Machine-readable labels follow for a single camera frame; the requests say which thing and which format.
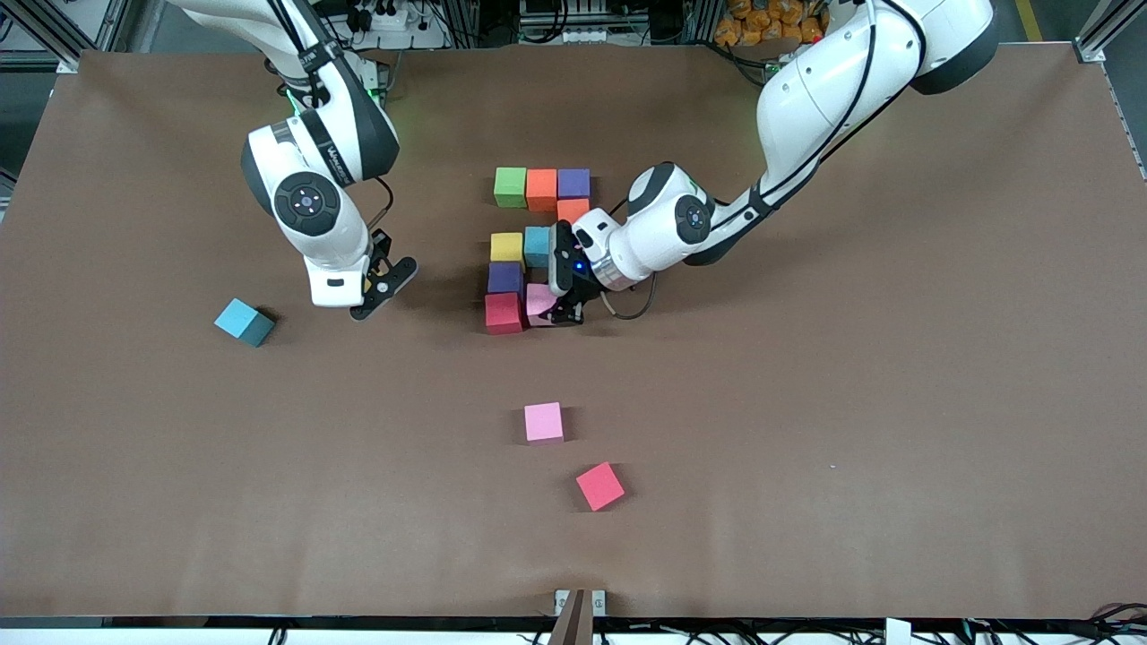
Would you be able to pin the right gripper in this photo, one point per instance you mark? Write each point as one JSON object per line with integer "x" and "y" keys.
{"x": 379, "y": 251}

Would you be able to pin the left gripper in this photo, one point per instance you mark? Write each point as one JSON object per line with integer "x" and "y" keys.
{"x": 581, "y": 292}

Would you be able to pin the pink foam block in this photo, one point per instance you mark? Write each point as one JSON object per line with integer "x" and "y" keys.
{"x": 539, "y": 303}
{"x": 543, "y": 421}

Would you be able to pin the blue foam block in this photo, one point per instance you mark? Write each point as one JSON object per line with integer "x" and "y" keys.
{"x": 536, "y": 246}
{"x": 238, "y": 318}

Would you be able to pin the red foam block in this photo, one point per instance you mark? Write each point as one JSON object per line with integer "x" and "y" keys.
{"x": 599, "y": 485}
{"x": 504, "y": 312}

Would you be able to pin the purple foam block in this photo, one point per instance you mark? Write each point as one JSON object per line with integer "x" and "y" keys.
{"x": 505, "y": 279}
{"x": 573, "y": 184}

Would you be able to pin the orange foam block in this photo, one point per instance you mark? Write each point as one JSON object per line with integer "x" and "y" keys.
{"x": 541, "y": 189}
{"x": 572, "y": 210}

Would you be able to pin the green foam block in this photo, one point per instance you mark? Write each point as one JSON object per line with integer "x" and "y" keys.
{"x": 511, "y": 186}

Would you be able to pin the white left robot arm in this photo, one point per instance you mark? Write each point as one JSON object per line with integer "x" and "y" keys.
{"x": 824, "y": 81}

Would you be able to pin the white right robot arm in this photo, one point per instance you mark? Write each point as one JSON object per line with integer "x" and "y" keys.
{"x": 269, "y": 170}

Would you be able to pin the white power strip with plugs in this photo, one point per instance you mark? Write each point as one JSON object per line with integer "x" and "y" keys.
{"x": 408, "y": 38}

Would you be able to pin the pile of orange snack bags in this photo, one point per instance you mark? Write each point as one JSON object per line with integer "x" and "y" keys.
{"x": 753, "y": 22}

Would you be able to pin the small white tag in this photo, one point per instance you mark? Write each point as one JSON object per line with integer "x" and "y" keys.
{"x": 898, "y": 632}

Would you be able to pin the grey metal mount bracket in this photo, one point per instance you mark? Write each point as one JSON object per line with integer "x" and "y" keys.
{"x": 599, "y": 602}

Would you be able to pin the brown camera mast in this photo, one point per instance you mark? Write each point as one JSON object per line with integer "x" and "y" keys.
{"x": 573, "y": 629}

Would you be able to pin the aluminium frame post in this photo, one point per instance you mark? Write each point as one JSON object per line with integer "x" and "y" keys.
{"x": 1107, "y": 31}
{"x": 112, "y": 22}

